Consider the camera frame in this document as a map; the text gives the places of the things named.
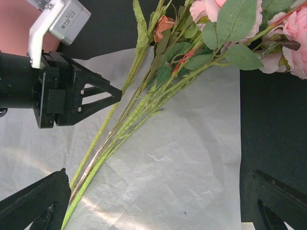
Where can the cream printed ribbon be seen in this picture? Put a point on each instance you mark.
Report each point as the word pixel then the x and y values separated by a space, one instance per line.
pixel 247 226

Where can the pink peony flower stem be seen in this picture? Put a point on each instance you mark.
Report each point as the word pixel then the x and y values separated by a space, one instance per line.
pixel 269 35

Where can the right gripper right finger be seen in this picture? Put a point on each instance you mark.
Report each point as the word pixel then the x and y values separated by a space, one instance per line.
pixel 271 204

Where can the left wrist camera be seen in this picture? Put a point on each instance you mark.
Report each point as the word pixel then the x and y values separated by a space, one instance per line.
pixel 64 19

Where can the rust orange rose stem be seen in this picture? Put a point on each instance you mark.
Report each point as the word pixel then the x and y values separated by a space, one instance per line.
pixel 163 27

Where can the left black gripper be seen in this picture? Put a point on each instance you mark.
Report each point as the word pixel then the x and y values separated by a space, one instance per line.
pixel 62 92

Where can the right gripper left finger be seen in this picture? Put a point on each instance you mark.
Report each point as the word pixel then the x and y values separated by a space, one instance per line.
pixel 41 206

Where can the pink cylindrical vase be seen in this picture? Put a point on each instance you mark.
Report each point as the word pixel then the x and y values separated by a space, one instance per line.
pixel 16 19

